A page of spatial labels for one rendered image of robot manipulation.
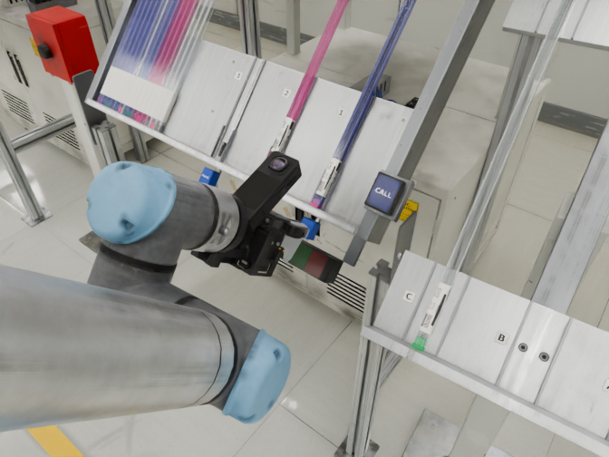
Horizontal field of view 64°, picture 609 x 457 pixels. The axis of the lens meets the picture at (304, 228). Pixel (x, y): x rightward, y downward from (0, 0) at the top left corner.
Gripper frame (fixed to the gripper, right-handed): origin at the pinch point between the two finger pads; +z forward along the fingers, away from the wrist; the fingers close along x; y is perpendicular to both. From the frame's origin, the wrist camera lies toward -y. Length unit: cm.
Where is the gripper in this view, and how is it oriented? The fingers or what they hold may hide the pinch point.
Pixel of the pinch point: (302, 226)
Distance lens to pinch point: 74.2
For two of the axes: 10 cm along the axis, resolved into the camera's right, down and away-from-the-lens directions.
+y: -4.1, 9.1, 0.9
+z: 4.5, 1.2, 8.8
